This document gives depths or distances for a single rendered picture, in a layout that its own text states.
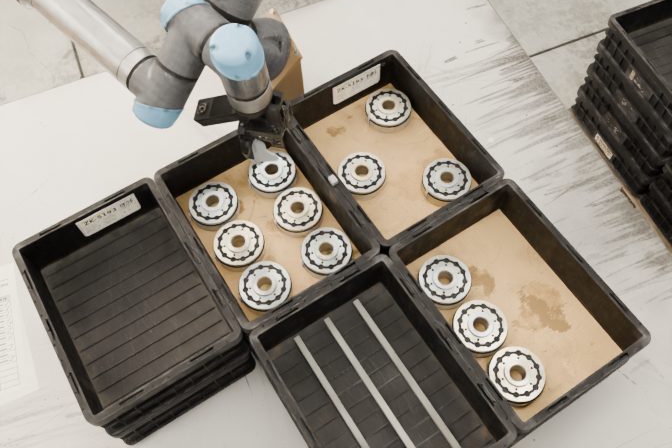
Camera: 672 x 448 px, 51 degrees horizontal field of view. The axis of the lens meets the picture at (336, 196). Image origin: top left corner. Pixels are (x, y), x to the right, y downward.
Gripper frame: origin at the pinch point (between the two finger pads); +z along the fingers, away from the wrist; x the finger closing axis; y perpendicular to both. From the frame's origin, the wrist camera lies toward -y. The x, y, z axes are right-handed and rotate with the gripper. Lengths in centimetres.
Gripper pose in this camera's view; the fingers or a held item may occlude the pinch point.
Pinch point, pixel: (258, 146)
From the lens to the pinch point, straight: 136.3
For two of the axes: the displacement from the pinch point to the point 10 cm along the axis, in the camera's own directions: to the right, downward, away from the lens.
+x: 2.1, -9.1, 3.6
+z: 0.6, 3.8, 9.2
